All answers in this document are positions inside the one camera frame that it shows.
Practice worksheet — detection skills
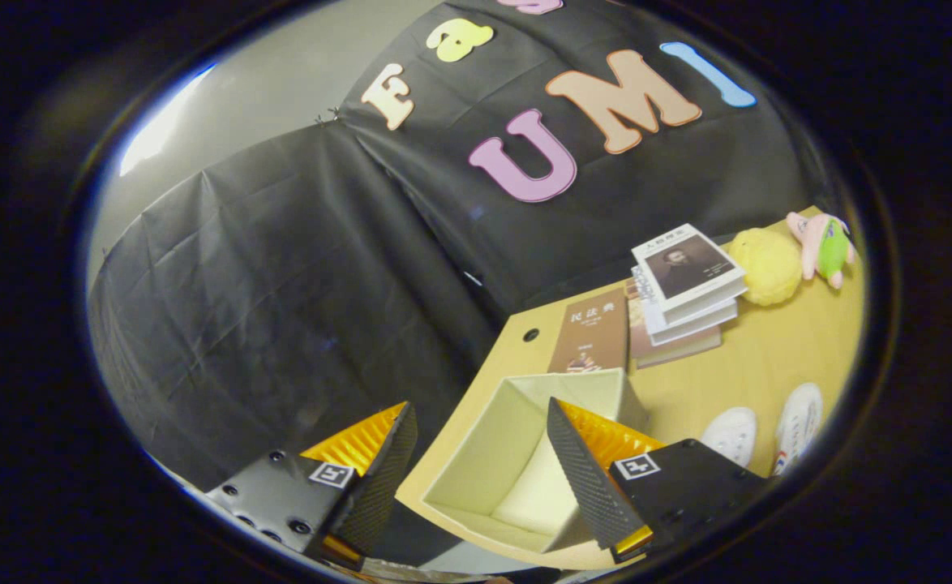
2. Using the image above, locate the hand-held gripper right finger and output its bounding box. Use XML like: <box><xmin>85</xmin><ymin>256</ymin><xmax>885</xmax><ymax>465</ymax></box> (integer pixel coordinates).
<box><xmin>546</xmin><ymin>397</ymin><xmax>769</xmax><ymax>565</ymax></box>

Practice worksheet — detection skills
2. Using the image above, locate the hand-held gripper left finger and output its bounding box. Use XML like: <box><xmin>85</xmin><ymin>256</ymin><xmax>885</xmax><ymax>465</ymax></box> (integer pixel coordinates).
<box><xmin>204</xmin><ymin>401</ymin><xmax>418</xmax><ymax>570</ymax></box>

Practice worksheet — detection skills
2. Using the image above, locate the beige fabric storage box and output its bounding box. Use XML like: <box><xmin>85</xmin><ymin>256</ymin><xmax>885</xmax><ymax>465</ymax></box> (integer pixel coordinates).
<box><xmin>419</xmin><ymin>367</ymin><xmax>651</xmax><ymax>555</ymax></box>

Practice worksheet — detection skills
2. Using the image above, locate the white striped shoe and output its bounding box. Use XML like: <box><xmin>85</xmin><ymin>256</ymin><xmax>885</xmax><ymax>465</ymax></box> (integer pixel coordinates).
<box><xmin>770</xmin><ymin>383</ymin><xmax>824</xmax><ymax>477</ymax></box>
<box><xmin>700</xmin><ymin>406</ymin><xmax>759</xmax><ymax>469</ymax></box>

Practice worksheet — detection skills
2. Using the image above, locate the plain white book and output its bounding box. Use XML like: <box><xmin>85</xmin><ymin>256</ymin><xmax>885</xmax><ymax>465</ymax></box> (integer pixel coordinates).
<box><xmin>630</xmin><ymin>268</ymin><xmax>740</xmax><ymax>347</ymax></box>

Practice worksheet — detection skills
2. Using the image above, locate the white portrait cover book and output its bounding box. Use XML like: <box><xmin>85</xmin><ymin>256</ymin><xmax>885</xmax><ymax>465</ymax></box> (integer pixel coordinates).
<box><xmin>632</xmin><ymin>223</ymin><xmax>748</xmax><ymax>325</ymax></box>

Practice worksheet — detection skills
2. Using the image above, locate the yellow round plush toy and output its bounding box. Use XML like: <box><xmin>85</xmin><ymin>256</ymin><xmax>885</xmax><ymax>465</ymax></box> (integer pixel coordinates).
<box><xmin>725</xmin><ymin>228</ymin><xmax>804</xmax><ymax>307</ymax></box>

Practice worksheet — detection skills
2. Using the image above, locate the pink and green plush toy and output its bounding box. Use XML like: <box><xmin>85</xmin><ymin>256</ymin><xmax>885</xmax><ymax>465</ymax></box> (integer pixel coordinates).
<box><xmin>786</xmin><ymin>212</ymin><xmax>856</xmax><ymax>290</ymax></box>

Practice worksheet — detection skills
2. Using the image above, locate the ceiling light panel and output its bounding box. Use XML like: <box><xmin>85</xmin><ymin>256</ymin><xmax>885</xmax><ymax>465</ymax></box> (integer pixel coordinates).
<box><xmin>118</xmin><ymin>63</ymin><xmax>219</xmax><ymax>178</ymax></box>

